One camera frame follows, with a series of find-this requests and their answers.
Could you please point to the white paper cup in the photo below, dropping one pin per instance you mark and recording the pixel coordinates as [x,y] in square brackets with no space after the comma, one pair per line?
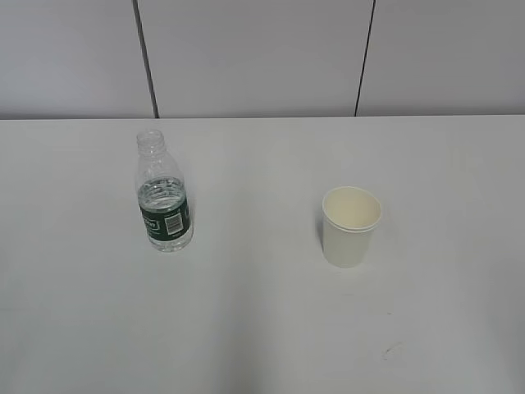
[349,218]

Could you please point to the clear water bottle green label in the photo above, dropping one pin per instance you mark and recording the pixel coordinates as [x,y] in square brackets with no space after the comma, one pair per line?
[161,194]

